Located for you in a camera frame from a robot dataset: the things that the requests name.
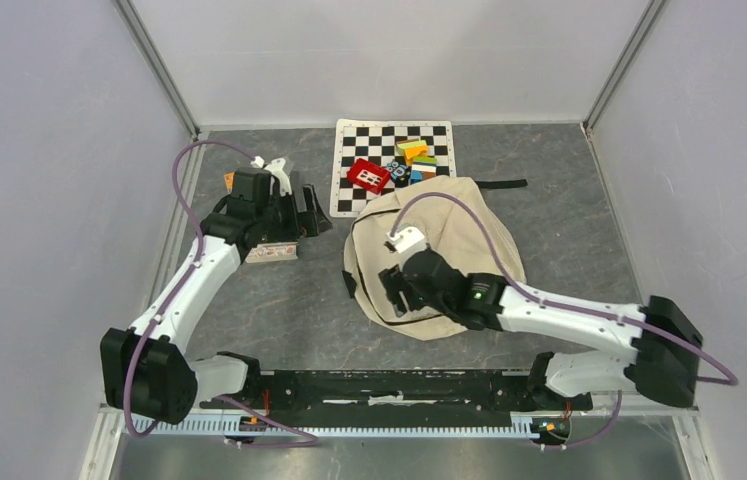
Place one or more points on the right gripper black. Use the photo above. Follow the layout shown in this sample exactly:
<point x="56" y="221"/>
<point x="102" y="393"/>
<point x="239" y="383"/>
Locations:
<point x="394" y="284"/>

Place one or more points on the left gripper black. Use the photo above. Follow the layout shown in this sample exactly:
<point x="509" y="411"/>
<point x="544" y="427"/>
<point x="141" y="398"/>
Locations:
<point x="309" y="223"/>

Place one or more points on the cream canvas backpack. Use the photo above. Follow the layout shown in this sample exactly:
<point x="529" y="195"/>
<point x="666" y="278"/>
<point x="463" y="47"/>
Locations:
<point x="457" y="223"/>

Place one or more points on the orange illustrated book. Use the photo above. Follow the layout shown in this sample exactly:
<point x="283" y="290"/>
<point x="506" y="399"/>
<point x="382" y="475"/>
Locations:
<point x="229" y="181"/>

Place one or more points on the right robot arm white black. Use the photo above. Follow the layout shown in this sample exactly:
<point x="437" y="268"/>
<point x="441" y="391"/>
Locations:
<point x="651" y="349"/>

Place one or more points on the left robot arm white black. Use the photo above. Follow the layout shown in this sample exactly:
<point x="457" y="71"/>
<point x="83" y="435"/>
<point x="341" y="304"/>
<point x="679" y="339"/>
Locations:
<point x="144" y="367"/>

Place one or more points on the floral pattern book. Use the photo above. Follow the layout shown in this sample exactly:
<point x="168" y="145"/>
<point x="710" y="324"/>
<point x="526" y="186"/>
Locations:
<point x="273" y="252"/>

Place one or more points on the blue black toy robot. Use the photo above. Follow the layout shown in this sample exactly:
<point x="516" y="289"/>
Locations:
<point x="400" y="173"/>

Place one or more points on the black white chessboard mat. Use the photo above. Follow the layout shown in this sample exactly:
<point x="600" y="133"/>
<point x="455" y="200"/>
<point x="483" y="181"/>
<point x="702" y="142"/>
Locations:
<point x="375" y="141"/>

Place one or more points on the stacked colourful toy blocks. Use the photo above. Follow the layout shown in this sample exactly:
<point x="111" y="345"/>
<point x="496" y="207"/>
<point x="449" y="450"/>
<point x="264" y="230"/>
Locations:
<point x="422" y="168"/>

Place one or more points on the green orange toy block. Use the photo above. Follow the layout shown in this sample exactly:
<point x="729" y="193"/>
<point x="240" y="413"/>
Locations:
<point x="409" y="149"/>

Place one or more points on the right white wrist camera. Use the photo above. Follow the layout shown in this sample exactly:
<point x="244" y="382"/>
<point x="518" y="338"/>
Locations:
<point x="406" y="241"/>

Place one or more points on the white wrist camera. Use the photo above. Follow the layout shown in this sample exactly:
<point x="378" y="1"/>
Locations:
<point x="406" y="241"/>
<point x="280" y="168"/>

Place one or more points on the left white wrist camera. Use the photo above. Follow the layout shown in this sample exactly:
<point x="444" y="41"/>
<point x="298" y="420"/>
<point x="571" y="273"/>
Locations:
<point x="280" y="168"/>

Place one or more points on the red toy brick frame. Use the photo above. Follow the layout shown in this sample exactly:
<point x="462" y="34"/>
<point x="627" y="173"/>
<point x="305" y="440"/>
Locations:
<point x="370" y="177"/>

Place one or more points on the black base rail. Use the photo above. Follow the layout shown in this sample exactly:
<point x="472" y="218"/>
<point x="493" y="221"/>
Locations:
<point x="401" y="399"/>

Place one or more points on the aluminium frame post left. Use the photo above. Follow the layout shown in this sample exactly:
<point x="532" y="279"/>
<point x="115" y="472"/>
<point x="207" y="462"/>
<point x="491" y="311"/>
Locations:
<point x="157" y="66"/>

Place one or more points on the aluminium frame post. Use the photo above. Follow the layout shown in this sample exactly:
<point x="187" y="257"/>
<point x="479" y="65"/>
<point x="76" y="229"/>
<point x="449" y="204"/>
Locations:
<point x="157" y="66"/>
<point x="647" y="20"/>

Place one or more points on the aluminium frame post right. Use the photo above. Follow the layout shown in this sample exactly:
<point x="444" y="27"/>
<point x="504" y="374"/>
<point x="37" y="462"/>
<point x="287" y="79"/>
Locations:
<point x="647" y="20"/>

